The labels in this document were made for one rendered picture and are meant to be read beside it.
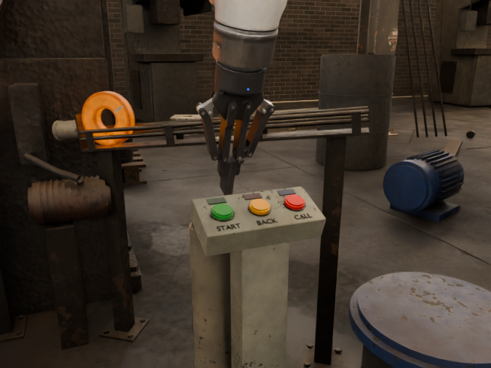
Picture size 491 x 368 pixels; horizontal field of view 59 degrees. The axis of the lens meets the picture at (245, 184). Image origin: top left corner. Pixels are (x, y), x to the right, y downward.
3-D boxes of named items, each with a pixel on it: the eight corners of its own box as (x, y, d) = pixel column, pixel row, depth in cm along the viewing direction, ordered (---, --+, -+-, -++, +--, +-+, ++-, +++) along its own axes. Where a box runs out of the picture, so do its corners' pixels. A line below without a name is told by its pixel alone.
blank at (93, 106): (108, 153, 130) (101, 155, 127) (78, 109, 128) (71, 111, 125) (145, 126, 124) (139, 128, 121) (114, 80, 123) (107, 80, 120)
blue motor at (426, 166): (376, 213, 251) (381, 155, 241) (424, 193, 287) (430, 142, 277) (427, 228, 228) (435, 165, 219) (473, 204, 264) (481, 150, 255)
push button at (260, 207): (245, 206, 84) (246, 198, 83) (264, 204, 86) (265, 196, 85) (253, 219, 81) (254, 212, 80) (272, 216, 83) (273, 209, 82)
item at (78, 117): (95, 147, 133) (88, 112, 130) (97, 147, 133) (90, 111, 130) (81, 152, 126) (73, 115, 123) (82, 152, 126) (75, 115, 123)
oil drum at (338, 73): (302, 157, 385) (306, 52, 359) (358, 152, 406) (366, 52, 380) (339, 174, 332) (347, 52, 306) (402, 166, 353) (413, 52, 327)
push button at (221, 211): (208, 211, 82) (209, 204, 81) (229, 208, 83) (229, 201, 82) (215, 225, 79) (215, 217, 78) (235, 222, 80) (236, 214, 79)
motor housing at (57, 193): (52, 331, 144) (28, 177, 129) (120, 317, 152) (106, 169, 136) (50, 355, 132) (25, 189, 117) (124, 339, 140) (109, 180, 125)
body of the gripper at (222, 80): (259, 52, 68) (251, 106, 73) (207, 52, 65) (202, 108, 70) (278, 71, 62) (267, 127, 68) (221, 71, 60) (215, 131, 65)
